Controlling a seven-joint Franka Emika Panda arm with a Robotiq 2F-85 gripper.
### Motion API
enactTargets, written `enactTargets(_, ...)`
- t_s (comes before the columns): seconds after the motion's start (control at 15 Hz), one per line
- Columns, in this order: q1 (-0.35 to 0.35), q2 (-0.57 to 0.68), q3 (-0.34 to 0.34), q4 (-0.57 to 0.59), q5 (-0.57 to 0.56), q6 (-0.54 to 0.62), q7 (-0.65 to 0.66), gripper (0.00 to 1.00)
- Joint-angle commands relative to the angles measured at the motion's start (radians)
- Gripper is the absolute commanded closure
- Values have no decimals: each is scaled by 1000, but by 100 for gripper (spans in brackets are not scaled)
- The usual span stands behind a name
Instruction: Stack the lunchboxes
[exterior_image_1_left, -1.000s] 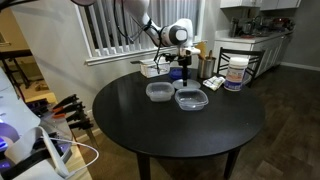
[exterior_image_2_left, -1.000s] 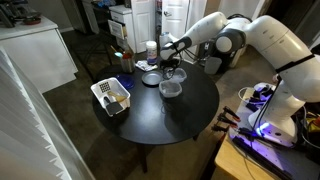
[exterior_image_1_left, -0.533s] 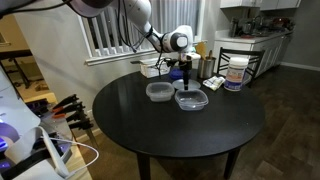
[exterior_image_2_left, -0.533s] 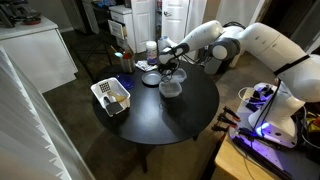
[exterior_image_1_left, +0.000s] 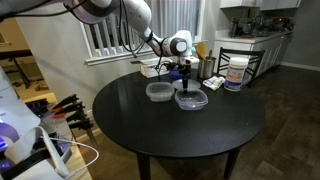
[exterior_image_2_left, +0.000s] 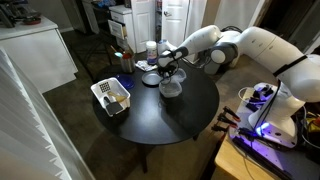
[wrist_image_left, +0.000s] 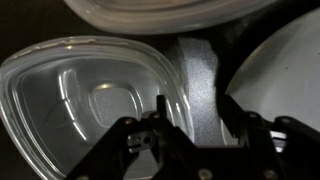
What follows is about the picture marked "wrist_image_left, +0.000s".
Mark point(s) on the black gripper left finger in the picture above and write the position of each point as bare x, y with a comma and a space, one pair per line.
156, 146

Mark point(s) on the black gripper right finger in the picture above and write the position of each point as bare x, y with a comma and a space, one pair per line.
260, 146

